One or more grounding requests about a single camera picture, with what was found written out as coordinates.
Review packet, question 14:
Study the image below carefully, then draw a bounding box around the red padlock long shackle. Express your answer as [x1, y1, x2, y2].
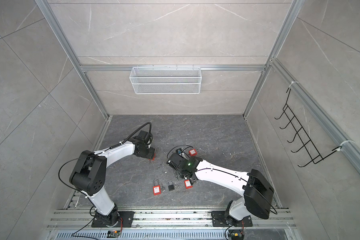
[151, 147, 161, 161]

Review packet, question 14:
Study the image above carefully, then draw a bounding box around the red padlock front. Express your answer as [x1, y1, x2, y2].
[184, 180, 193, 189]

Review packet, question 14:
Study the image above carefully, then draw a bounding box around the small black padlock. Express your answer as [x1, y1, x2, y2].
[168, 181, 175, 191]

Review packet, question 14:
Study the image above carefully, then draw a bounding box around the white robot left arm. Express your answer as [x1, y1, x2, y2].
[69, 131, 155, 227]

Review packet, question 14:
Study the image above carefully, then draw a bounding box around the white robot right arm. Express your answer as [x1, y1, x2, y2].
[167, 154, 277, 226]

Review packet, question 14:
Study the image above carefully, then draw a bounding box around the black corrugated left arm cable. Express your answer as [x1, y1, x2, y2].
[58, 121, 153, 193]

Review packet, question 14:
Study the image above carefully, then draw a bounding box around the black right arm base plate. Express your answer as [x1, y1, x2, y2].
[211, 211, 253, 228]

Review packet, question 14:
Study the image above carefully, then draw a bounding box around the white wire mesh basket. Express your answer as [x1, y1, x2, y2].
[130, 67, 202, 95]

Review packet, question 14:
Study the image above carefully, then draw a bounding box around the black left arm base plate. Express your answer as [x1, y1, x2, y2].
[91, 211, 135, 228]

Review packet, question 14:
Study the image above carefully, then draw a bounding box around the aluminium front rail frame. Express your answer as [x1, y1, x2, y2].
[41, 207, 301, 240]

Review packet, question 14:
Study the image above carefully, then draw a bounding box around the black wire hook rack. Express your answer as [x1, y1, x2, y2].
[274, 88, 344, 168]

